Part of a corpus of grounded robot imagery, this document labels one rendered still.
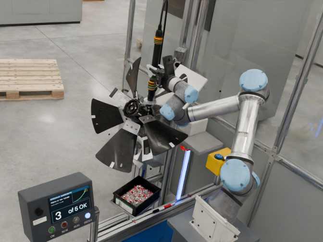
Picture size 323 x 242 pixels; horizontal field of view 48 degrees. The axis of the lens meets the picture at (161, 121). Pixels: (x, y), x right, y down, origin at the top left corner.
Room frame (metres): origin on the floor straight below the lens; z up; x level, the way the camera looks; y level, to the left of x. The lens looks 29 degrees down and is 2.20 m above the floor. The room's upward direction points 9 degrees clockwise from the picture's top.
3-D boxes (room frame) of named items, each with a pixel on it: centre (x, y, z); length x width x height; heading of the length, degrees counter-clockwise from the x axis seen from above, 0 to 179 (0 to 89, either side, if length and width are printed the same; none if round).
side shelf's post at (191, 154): (2.25, -0.25, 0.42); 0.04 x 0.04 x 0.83; 42
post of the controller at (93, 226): (1.17, 0.23, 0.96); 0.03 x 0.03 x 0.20; 42
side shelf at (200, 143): (2.25, -0.25, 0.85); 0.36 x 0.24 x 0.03; 42
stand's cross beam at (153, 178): (2.04, 0.01, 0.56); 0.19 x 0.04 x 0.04; 132
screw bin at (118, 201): (1.53, 0.07, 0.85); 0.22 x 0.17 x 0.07; 147
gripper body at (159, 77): (1.71, 0.01, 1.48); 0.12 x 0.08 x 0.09; 40
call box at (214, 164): (1.72, -0.38, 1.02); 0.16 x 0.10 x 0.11; 132
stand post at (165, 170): (2.12, -0.08, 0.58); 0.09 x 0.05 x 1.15; 42
